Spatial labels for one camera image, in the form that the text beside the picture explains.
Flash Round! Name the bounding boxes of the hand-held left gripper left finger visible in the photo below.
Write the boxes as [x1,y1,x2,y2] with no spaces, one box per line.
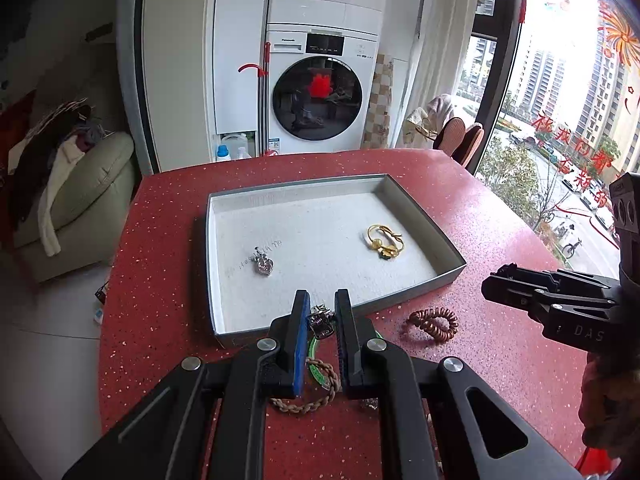
[62,289,312,480]

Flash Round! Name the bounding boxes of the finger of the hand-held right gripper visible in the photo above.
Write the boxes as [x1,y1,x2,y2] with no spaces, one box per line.
[492,263,621,293]
[481,277,621,353]

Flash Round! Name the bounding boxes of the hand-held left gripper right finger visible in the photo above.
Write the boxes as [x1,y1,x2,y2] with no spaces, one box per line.
[334,288,583,480]

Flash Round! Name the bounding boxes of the green translucent bracelet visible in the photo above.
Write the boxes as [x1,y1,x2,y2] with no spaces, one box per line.
[306,329,382,392]

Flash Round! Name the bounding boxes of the beige braided rope bracelet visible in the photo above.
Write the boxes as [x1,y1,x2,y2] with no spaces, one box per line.
[270,357,342,416]

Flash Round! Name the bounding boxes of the brown spiral hair tie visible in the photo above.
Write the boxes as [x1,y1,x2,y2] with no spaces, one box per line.
[402,307,459,343]

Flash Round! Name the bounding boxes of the grey shallow tray box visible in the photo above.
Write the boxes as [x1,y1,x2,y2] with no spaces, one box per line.
[205,174,467,350]

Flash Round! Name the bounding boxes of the person's right forearm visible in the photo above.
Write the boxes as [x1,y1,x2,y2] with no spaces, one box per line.
[579,352,640,461]

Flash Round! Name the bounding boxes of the silver heart pendant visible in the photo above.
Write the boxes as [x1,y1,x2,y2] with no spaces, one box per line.
[252,246,277,277]

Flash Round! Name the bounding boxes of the red plastic item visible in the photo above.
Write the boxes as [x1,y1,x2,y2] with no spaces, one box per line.
[575,447,621,480]

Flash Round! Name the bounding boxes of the brown chair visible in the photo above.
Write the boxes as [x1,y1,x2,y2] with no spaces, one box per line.
[432,116,466,156]
[451,124,485,168]

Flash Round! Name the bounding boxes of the red window decals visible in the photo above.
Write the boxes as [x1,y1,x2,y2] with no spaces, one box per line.
[530,0,640,251]

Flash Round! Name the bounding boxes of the beige garment on chair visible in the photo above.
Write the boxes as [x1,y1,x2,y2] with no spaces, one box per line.
[402,94,453,150]

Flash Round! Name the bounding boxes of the small packets on floor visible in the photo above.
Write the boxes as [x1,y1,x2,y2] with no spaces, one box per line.
[94,280,108,326]

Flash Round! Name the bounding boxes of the white detergent jug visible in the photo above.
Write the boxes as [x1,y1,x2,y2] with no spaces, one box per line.
[220,132,252,161]

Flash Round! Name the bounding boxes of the white front-load washing machine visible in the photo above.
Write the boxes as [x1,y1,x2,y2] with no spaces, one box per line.
[264,22,381,156]

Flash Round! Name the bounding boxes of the cream leather sofa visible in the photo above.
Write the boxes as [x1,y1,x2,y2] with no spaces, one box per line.
[0,40,137,283]

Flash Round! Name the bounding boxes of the white curtain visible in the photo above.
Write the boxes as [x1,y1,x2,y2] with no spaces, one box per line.
[395,0,483,148]

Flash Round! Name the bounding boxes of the white laundry cabinet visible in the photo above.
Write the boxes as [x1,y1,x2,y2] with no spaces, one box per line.
[142,0,431,173]

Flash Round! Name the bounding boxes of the pile of clothes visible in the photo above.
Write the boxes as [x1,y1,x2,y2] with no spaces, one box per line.
[0,90,108,256]

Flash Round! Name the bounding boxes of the gold bracelet with charm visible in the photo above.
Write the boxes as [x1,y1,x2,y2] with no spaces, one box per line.
[367,224,405,261]

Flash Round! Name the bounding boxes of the red-handled mop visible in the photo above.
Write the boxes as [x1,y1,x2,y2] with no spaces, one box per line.
[238,42,272,158]

